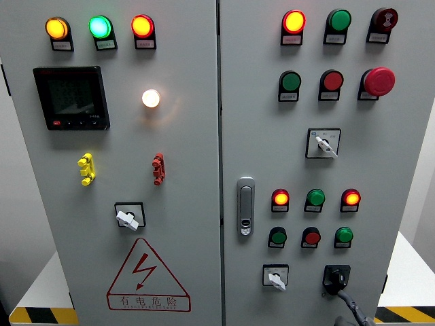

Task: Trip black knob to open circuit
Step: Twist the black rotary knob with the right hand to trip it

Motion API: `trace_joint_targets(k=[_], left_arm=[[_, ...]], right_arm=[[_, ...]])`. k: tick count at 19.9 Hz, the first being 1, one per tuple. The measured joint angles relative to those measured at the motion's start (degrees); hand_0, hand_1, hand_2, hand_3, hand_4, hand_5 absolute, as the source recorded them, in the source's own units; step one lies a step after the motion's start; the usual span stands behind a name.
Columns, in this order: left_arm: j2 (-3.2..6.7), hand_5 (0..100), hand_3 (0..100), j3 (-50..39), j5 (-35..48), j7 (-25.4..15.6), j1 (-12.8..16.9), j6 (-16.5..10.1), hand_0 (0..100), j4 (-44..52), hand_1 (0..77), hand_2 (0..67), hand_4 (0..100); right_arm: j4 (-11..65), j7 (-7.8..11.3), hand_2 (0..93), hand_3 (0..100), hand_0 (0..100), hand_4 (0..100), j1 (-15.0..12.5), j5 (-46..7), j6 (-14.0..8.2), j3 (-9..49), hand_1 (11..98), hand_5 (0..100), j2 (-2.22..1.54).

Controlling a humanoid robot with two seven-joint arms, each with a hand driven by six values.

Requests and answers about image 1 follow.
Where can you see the pale grey door with lock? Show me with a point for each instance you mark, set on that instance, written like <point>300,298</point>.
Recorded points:
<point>270,156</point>

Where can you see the large red lit lamp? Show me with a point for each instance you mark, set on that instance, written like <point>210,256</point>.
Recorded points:
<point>294,21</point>
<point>142,26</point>

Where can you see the large yellow lit lamp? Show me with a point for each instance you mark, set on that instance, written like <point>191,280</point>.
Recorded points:
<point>56,28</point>

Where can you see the black door hinge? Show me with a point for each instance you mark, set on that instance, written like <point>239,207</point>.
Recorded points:
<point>384,283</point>
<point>6,79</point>
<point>71,300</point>

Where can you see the red warning triangle sign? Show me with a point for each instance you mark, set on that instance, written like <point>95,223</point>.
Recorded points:
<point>148,300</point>

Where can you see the large green push button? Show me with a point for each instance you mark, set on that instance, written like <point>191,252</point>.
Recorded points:
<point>291,81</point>

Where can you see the large red push button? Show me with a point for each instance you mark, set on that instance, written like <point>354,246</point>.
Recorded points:
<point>333,81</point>

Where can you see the small red push button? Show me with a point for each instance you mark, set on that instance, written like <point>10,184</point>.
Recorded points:
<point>312,237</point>

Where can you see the pale grey cabinet door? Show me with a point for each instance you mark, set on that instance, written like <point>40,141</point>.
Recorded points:
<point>188,153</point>

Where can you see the large green unlit lamp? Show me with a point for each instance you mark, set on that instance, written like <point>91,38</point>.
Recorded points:
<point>340,20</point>

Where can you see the black knob turn switch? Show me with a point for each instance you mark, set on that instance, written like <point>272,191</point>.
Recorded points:
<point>336,276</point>

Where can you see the large red stop button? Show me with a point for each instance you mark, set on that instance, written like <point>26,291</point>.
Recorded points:
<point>379,81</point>

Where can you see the silver door lock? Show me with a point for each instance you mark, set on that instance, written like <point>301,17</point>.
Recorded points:
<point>245,207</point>

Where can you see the small red lit lamp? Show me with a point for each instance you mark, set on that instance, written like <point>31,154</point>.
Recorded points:
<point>351,198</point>
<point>280,198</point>

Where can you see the small green domed lamp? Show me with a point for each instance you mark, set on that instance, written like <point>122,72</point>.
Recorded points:
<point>344,235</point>
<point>316,197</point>

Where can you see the large green lit lamp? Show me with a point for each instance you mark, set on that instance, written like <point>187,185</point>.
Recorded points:
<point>100,26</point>

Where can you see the dark red buzzer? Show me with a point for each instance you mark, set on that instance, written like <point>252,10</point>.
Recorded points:
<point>386,18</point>

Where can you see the black digital display meter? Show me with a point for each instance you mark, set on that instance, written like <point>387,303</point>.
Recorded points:
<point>71,98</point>

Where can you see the black yellow striped tape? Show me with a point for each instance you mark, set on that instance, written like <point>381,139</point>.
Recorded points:
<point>40,316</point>
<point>408,314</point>

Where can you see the white lit lamp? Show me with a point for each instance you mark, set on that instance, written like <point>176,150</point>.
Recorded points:
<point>151,98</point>

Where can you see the small green push button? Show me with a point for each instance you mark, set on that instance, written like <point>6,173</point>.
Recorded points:
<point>278,237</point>

